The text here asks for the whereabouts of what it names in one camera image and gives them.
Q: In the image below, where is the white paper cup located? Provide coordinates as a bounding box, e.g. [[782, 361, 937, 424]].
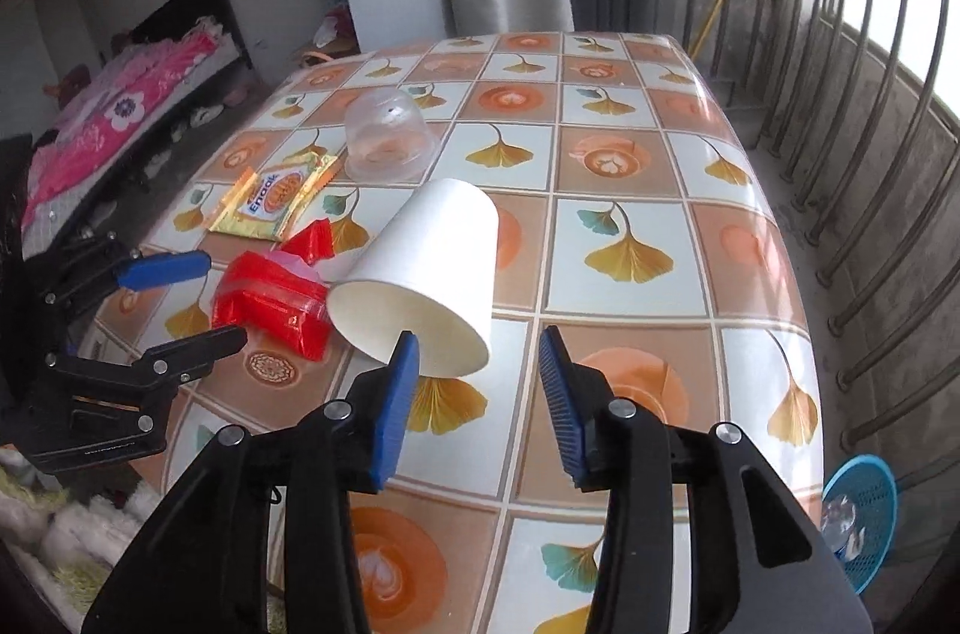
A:
[[327, 179, 500, 379]]

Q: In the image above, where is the yellow Enaak snack packet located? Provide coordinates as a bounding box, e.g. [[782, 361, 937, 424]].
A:
[[206, 154, 340, 242]]

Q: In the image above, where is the blue plastic trash basket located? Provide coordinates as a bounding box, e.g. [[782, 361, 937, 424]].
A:
[[822, 455, 898, 593]]

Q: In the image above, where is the clear plastic cup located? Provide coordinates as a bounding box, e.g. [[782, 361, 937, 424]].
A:
[[343, 88, 438, 182]]

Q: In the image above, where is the patterned plastic tablecloth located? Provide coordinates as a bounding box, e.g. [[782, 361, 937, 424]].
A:
[[81, 31, 827, 634]]

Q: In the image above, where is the red plastic bag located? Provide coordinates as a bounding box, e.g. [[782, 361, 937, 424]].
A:
[[212, 219, 335, 361]]

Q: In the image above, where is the Pepsi plastic bottle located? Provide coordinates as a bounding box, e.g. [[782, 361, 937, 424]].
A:
[[820, 494, 866, 563]]

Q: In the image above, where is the bed with pink bedding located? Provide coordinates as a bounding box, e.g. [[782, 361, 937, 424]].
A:
[[21, 0, 251, 255]]

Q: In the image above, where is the metal balcony railing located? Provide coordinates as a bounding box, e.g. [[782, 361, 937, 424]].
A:
[[704, 0, 958, 504]]

